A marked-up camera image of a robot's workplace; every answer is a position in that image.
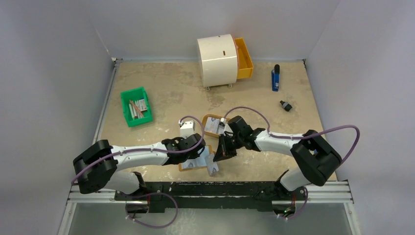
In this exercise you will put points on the tan oval tray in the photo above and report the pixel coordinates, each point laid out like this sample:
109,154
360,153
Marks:
212,127

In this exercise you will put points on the cream round drawer cabinet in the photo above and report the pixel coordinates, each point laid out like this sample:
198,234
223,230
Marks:
218,60

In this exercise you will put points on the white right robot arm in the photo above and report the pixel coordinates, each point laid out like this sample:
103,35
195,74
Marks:
315,157

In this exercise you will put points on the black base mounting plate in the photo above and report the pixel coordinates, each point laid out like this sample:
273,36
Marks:
263,196

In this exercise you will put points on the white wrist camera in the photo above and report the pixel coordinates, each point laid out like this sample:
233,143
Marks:
187,128
223,121

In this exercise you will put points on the green plastic bin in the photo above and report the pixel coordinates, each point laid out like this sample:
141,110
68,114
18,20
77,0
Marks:
135,94

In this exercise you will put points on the pens in green bin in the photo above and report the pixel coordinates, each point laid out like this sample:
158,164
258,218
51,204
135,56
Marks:
136,112

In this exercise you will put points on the yellow leather card holder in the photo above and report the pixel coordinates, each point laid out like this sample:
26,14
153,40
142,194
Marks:
207,150

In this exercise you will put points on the card pack in bin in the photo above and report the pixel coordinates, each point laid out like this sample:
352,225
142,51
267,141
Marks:
141,104

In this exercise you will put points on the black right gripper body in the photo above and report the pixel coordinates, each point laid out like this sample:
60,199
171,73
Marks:
229,142

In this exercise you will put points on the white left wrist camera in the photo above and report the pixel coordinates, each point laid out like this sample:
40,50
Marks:
187,128

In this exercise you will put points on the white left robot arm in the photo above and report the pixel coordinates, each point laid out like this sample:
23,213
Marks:
103,165

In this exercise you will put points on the small black knob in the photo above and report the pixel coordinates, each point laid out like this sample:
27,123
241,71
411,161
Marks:
286,106

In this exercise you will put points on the aluminium frame rail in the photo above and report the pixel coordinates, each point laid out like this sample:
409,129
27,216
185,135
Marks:
175,93

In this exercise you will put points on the white patterned credit card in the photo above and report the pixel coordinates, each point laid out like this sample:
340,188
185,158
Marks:
192,163

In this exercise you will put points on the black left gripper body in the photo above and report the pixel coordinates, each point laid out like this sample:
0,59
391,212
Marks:
191,156

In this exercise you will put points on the blue black marker tool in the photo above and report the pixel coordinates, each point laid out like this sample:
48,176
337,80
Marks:
275,78

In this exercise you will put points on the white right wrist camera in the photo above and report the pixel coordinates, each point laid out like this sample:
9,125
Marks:
223,121

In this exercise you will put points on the yellow open drawer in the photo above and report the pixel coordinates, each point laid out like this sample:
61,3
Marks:
245,64

